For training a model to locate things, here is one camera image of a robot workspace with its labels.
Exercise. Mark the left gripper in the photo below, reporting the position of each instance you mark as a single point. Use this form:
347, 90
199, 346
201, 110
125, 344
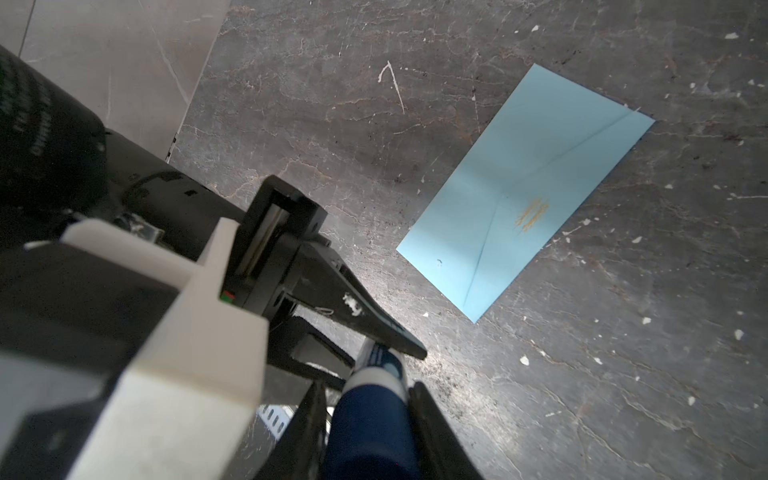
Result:
273, 236

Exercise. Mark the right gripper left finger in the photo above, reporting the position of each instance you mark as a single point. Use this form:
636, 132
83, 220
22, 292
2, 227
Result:
300, 451

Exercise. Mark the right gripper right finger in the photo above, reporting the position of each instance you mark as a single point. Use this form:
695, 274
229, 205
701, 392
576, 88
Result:
439, 452

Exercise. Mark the dark blue glue cap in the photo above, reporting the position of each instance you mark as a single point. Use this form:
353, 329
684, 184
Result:
371, 437

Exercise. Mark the glue stick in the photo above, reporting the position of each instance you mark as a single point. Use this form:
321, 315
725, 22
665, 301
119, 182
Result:
379, 365

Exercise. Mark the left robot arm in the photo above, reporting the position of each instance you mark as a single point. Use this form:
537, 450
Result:
58, 160

